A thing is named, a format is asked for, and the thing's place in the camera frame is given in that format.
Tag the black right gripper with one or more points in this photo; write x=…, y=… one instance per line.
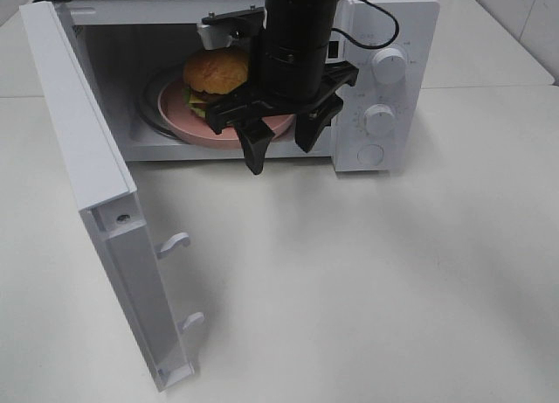
x=303, y=87

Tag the burger with lettuce and cheese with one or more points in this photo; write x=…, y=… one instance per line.
x=209, y=75

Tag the pink round plate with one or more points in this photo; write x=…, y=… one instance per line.
x=187, y=125

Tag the white microwave door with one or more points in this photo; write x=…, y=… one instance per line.
x=106, y=194

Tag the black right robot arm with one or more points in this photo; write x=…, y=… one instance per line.
x=285, y=27

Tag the round white door button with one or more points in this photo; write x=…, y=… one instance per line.
x=371, y=155

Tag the lower white microwave knob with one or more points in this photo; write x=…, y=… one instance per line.
x=379, y=120

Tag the white microwave knob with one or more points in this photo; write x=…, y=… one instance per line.
x=389, y=65
x=379, y=120

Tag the upper white microwave knob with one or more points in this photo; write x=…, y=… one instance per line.
x=389, y=65

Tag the glass microwave turntable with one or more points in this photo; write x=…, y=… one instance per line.
x=146, y=98

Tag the white microwave oven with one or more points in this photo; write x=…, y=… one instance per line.
x=127, y=39

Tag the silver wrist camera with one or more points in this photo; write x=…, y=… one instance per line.
x=220, y=35

